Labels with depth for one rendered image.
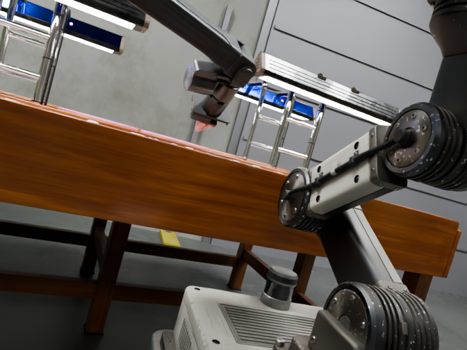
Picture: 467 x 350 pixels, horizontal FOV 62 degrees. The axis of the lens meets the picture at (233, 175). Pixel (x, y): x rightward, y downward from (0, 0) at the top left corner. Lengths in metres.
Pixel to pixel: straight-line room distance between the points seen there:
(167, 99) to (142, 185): 2.26
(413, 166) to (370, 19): 3.16
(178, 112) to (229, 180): 2.21
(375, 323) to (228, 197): 0.46
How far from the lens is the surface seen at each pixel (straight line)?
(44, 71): 1.29
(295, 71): 1.31
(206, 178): 0.87
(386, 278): 0.67
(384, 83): 3.70
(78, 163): 0.82
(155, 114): 3.05
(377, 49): 3.69
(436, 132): 0.56
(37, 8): 1.72
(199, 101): 0.99
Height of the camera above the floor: 0.79
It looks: 4 degrees down
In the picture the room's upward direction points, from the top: 16 degrees clockwise
